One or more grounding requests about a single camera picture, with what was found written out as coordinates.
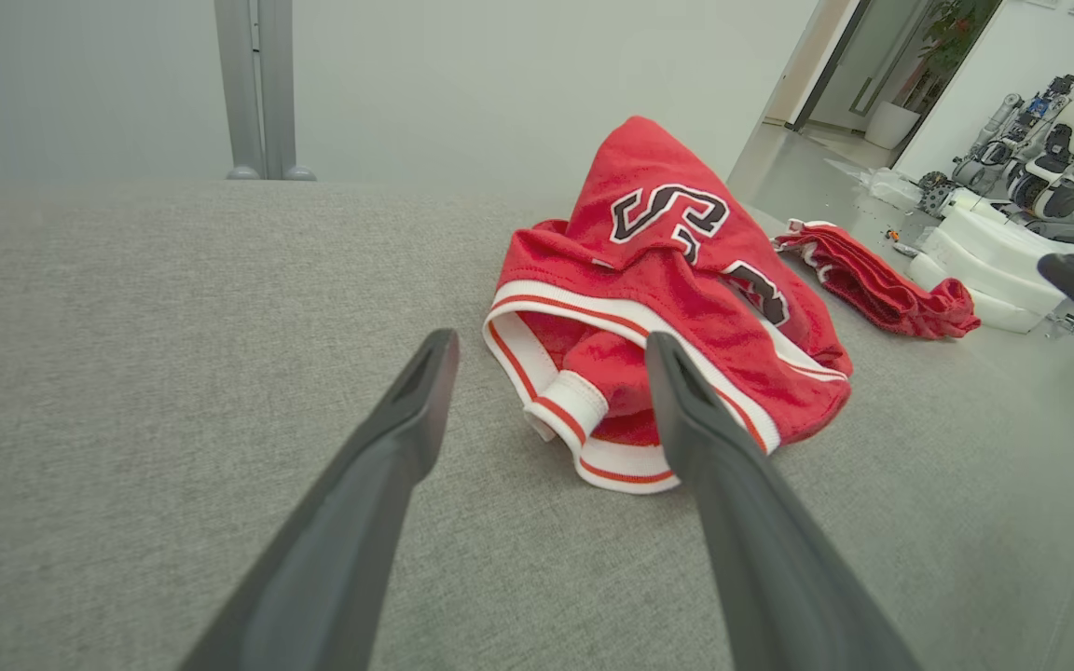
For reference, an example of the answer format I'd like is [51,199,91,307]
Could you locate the grey background robot arms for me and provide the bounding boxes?
[917,75,1074,217]

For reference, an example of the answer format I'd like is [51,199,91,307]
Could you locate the potted plant white pot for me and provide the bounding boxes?
[865,0,1002,151]

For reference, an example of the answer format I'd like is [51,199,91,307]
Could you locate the grey metal partition post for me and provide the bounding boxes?
[213,0,316,182]

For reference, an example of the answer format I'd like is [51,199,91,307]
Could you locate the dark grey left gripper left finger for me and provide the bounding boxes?
[178,328,461,671]

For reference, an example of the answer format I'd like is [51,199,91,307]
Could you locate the red shorts white stripe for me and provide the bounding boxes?
[773,220,982,339]

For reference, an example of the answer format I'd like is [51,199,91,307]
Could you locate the red basketball jersey white trim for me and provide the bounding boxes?
[483,116,853,495]

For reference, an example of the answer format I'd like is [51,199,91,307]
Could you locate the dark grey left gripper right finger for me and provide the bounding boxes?
[646,332,920,671]

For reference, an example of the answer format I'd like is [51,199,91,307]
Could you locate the white black background robot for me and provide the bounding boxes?
[1011,62,1074,266]

